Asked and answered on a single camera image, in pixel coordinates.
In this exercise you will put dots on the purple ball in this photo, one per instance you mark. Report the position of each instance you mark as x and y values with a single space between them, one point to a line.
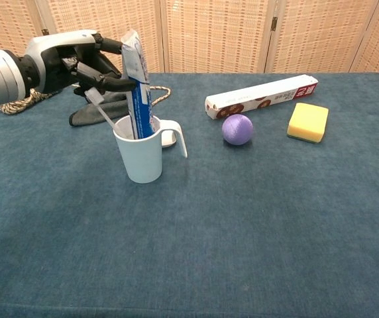
237 130

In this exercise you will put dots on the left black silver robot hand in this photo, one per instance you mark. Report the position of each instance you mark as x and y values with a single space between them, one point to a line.
53 63

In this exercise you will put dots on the gray folded cloth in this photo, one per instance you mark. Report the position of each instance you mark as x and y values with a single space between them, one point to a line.
90 116

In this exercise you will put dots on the yellow sponge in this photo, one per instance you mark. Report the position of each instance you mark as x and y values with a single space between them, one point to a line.
308 122

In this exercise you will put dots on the white computer mouse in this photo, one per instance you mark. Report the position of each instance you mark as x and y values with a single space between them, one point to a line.
169 140

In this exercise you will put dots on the blue tablecloth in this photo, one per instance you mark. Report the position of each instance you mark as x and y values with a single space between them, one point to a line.
189 232

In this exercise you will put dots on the brass screen hinge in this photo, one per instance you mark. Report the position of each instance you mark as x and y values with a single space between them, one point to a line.
45 31
274 24

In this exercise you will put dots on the long white wrap box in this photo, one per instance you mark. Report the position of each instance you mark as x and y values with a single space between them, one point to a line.
255 96

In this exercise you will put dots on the white toothbrush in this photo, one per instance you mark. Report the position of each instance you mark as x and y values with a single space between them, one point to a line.
101 111

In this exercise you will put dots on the blue white toothpaste tube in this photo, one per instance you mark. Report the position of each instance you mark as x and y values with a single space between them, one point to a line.
140 99

